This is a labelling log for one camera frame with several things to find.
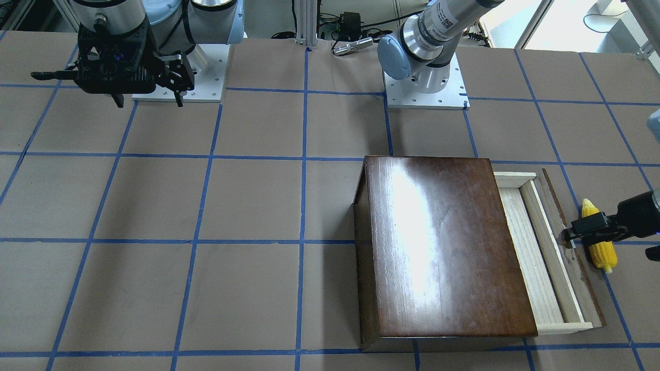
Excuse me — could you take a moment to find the aluminium frame post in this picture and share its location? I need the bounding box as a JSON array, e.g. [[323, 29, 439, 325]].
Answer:
[[292, 1, 320, 50]]

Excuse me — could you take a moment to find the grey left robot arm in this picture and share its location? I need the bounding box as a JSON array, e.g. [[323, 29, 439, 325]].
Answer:
[[377, 1, 659, 247]]

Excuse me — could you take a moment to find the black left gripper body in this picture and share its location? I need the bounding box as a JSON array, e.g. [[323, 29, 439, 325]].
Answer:
[[612, 190, 659, 241]]

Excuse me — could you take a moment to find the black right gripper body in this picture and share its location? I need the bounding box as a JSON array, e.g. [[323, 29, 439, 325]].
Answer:
[[75, 23, 156, 94]]

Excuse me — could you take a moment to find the silver flashlight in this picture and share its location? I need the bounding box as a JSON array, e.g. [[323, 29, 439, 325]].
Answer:
[[332, 36, 374, 57]]

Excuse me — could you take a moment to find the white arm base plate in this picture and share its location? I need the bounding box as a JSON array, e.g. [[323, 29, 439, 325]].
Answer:
[[132, 43, 229, 103], [383, 54, 471, 110]]

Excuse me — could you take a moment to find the dark wooden drawer cabinet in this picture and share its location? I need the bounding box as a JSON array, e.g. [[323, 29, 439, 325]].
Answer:
[[353, 156, 538, 352]]

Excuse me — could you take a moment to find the wooden drawer with white handle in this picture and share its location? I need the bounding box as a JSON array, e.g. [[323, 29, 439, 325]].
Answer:
[[493, 170, 607, 335]]

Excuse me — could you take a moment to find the yellow corn cob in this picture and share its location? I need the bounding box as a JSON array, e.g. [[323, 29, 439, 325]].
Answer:
[[581, 199, 618, 274]]

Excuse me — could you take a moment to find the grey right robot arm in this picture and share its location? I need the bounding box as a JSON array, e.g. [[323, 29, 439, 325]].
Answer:
[[31, 1, 245, 108]]

